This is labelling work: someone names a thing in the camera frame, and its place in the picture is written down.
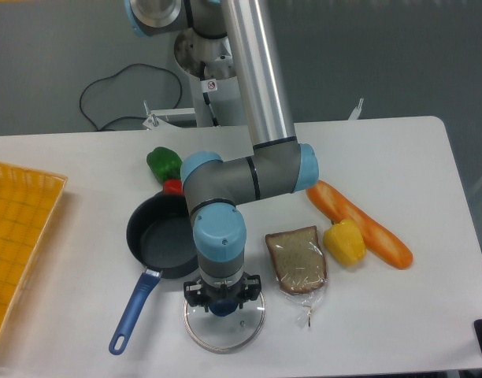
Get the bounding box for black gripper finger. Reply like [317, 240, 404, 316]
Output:
[184, 280, 209, 313]
[236, 274, 261, 309]

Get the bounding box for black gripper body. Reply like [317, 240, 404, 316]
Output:
[202, 276, 247, 303]

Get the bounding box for glass lid with blue knob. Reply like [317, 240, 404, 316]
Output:
[183, 293, 266, 354]

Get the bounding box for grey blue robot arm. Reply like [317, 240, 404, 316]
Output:
[125, 1, 319, 317]

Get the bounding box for bread slice in plastic bag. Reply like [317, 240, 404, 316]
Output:
[265, 225, 328, 328]

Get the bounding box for yellow bell pepper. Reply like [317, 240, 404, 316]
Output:
[323, 219, 366, 267]

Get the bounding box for red bell pepper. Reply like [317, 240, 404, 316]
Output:
[163, 179, 184, 195]

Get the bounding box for green bell pepper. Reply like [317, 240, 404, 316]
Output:
[146, 146, 182, 184]

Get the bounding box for orange baguette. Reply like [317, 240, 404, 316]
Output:
[306, 180, 413, 269]

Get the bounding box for yellow woven basket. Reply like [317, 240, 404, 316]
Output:
[0, 162, 68, 341]

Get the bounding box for dark pan with blue handle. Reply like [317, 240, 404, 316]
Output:
[109, 192, 198, 355]

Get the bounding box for white table bracket left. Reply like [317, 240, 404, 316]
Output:
[143, 100, 160, 130]

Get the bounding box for white table bracket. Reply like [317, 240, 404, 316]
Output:
[143, 100, 160, 130]
[348, 98, 364, 120]

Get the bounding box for white table bracket right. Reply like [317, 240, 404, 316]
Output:
[348, 98, 364, 120]

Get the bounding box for black cable on floor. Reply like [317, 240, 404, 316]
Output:
[79, 62, 184, 132]

